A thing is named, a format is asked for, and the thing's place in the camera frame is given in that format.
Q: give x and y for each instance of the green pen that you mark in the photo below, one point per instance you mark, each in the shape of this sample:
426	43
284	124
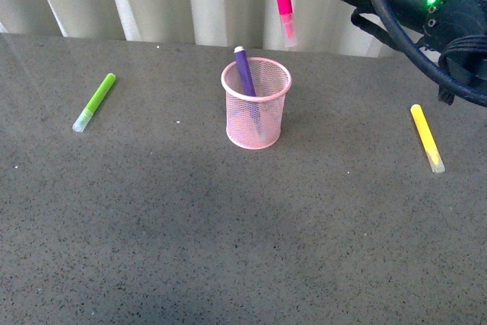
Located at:
93	104

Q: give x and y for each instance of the purple pen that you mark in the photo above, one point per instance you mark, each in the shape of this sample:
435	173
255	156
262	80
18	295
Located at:
246	80

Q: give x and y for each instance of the yellow pen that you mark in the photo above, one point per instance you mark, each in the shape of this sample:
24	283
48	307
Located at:
427	139

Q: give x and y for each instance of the pink pen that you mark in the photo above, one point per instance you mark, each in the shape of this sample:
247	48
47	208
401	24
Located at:
287	22

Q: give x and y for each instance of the pink mesh cup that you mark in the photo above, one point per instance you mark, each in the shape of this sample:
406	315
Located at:
272	82

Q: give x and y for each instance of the white curtain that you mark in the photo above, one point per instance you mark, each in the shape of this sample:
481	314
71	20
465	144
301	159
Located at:
249	23

